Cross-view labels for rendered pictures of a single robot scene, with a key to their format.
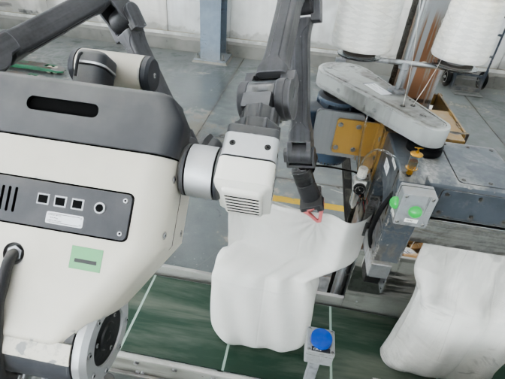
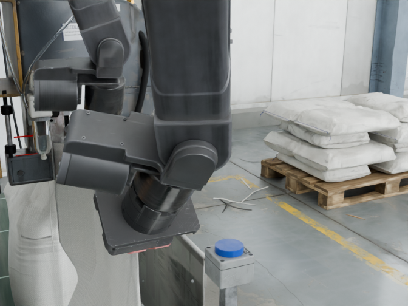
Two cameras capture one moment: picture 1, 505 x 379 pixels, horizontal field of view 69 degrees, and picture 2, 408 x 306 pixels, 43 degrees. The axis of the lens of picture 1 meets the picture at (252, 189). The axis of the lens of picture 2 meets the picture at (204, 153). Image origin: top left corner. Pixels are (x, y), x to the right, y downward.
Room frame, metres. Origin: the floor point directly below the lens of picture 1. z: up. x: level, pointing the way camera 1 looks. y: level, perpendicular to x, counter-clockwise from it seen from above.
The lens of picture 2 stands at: (1.16, 0.57, 1.33)
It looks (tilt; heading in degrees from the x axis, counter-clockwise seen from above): 16 degrees down; 239
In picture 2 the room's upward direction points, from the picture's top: straight up
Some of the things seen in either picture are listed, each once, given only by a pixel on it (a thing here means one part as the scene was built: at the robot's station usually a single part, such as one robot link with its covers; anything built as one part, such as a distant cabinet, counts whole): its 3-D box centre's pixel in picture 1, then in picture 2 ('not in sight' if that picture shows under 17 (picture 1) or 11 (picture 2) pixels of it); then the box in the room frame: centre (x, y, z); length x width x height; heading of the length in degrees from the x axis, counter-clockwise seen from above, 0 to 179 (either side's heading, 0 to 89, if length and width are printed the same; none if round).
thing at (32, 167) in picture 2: (369, 213); (29, 165); (0.96, -0.39, 1.04); 0.08 x 0.06 x 0.05; 174
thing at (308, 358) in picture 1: (319, 346); (229, 263); (0.61, -0.23, 0.81); 0.08 x 0.08 x 0.06; 84
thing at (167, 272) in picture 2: not in sight; (140, 246); (0.50, -0.92, 0.53); 1.05 x 0.02 x 0.41; 84
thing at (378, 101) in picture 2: not in sight; (389, 106); (-2.21, -2.13, 0.56); 0.67 x 0.43 x 0.15; 84
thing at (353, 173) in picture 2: not in sight; (320, 161); (-1.53, -2.15, 0.20); 0.66 x 0.44 x 0.12; 84
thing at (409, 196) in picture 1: (412, 204); not in sight; (0.69, -0.38, 1.28); 0.08 x 0.05 x 0.09; 84
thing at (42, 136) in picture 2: (355, 197); (42, 136); (0.95, -0.33, 1.11); 0.03 x 0.03 x 0.06
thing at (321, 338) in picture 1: (321, 339); (229, 249); (0.61, -0.23, 0.84); 0.06 x 0.06 x 0.02
